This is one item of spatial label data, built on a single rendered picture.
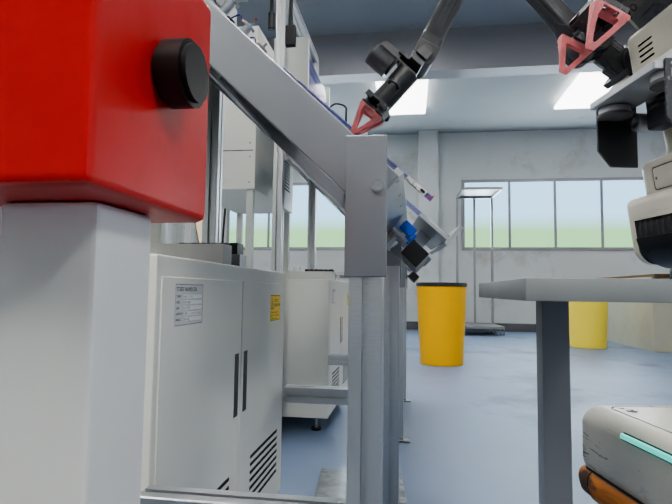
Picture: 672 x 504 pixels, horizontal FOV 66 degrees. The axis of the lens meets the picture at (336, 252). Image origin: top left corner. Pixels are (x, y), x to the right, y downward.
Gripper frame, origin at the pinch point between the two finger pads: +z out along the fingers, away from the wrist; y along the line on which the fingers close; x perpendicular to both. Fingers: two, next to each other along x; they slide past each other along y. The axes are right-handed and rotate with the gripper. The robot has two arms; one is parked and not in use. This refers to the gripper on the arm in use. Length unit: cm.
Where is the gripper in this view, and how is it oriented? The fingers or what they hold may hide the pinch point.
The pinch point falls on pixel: (354, 131)
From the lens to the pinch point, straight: 132.5
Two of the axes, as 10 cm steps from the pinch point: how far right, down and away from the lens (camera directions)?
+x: 7.2, 6.8, -1.6
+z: -6.8, 7.3, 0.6
